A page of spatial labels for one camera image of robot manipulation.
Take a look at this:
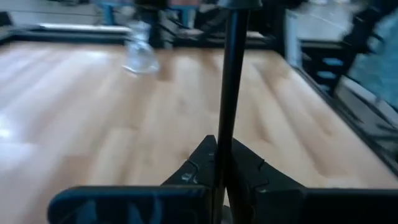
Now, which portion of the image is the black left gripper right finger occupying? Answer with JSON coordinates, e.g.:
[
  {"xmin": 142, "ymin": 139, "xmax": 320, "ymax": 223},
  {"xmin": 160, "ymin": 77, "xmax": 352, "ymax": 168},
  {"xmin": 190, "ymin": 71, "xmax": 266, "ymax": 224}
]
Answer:
[{"xmin": 225, "ymin": 138, "xmax": 398, "ymax": 224}]

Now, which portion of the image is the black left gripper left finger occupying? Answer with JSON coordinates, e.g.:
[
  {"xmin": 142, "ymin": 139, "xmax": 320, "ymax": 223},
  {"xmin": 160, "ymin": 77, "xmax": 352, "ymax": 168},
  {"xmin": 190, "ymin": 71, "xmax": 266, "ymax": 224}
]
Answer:
[{"xmin": 47, "ymin": 134, "xmax": 218, "ymax": 224}]

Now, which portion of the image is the tall black candlestick holder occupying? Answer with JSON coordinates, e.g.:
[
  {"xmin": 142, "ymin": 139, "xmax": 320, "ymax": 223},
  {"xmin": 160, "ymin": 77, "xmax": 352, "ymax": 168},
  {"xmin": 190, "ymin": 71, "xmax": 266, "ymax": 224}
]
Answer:
[{"xmin": 211, "ymin": 0, "xmax": 264, "ymax": 224}]

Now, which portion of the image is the clear ribbed glass candle holder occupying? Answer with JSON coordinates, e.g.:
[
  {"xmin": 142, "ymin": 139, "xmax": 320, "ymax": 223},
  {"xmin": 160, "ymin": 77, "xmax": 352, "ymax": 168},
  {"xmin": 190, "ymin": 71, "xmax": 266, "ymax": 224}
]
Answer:
[{"xmin": 122, "ymin": 20, "xmax": 160, "ymax": 75}]

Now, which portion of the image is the black blurred metal stand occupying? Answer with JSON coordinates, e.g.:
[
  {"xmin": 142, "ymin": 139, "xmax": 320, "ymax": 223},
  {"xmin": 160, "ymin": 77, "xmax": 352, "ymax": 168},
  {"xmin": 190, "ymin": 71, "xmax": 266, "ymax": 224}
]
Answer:
[{"xmin": 300, "ymin": 6, "xmax": 385, "ymax": 96}]

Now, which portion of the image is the blue-grey metal table frame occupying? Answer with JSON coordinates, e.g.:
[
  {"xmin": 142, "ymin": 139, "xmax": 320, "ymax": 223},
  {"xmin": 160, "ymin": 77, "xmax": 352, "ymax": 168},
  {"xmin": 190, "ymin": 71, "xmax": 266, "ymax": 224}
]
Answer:
[{"xmin": 93, "ymin": 0, "xmax": 200, "ymax": 29}]

